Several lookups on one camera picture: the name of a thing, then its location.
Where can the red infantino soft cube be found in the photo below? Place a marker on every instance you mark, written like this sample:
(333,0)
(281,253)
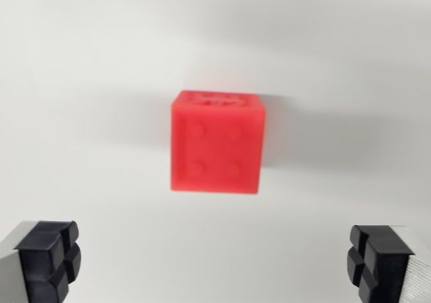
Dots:
(215,148)

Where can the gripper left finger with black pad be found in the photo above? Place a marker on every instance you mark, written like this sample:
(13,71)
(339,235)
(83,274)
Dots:
(37,259)

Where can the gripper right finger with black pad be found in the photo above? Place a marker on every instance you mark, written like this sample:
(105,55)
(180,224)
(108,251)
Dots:
(387,259)

